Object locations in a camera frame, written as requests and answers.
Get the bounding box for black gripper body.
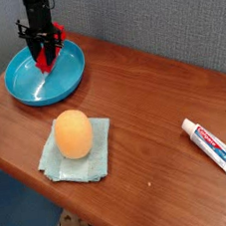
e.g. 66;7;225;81
16;0;63;49

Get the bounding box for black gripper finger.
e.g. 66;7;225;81
26;37;42;61
44;39;56;66

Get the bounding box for red rectangular block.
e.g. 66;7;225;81
36;22;66;74

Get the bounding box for blue plastic plate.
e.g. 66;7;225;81
0;34;92;111

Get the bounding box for orange egg-shaped object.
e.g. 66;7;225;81
54;110;93;159

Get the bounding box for light blue folded cloth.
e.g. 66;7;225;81
38;117;111;183

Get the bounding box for white toothpaste tube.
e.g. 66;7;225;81
182;118;226;172

